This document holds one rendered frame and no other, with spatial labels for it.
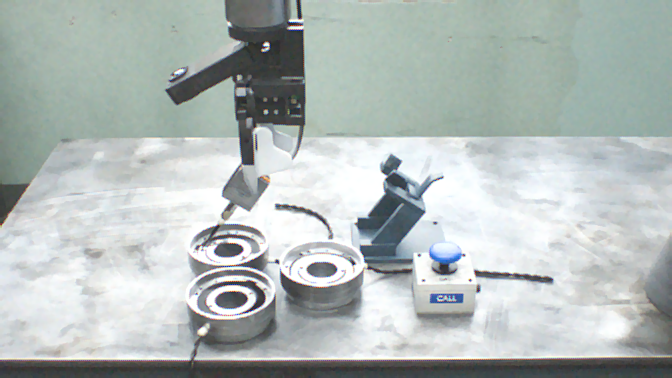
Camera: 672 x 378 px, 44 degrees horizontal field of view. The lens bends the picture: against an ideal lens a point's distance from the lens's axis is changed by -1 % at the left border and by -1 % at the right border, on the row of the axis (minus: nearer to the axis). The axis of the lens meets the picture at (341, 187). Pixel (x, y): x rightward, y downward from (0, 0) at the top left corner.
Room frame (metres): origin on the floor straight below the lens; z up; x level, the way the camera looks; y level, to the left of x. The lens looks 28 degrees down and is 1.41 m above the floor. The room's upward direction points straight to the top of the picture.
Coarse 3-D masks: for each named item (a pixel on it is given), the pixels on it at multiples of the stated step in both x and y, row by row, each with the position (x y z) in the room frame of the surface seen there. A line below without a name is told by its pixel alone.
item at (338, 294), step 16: (320, 240) 0.93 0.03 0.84; (288, 256) 0.91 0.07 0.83; (304, 256) 0.92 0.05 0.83; (352, 256) 0.91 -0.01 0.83; (288, 272) 0.87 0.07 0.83; (304, 272) 0.87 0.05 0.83; (320, 272) 0.90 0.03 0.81; (336, 272) 0.89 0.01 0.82; (288, 288) 0.85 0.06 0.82; (304, 288) 0.83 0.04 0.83; (320, 288) 0.83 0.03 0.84; (336, 288) 0.83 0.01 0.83; (352, 288) 0.85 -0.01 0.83; (304, 304) 0.84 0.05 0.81; (320, 304) 0.84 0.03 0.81; (336, 304) 0.84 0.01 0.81
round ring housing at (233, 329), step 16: (208, 272) 0.86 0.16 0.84; (224, 272) 0.86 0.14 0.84; (240, 272) 0.87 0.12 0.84; (256, 272) 0.86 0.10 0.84; (192, 288) 0.83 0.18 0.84; (224, 288) 0.84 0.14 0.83; (240, 288) 0.84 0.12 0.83; (272, 288) 0.82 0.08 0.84; (192, 304) 0.81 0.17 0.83; (208, 304) 0.81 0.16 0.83; (224, 304) 0.83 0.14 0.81; (240, 304) 0.84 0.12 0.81; (272, 304) 0.80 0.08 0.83; (192, 320) 0.78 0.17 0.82; (208, 320) 0.77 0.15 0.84; (224, 320) 0.76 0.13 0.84; (240, 320) 0.77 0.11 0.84; (256, 320) 0.78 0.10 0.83; (208, 336) 0.78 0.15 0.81; (224, 336) 0.76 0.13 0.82; (240, 336) 0.77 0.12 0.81
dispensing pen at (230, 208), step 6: (240, 162) 0.94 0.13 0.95; (234, 174) 0.93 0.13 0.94; (228, 180) 0.94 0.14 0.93; (222, 192) 0.92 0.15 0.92; (228, 204) 0.92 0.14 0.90; (234, 204) 0.92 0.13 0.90; (228, 210) 0.92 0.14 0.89; (234, 210) 0.92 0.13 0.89; (222, 216) 0.92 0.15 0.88; (228, 216) 0.92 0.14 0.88; (222, 222) 0.92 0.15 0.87; (216, 228) 0.92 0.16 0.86; (210, 234) 0.93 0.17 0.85
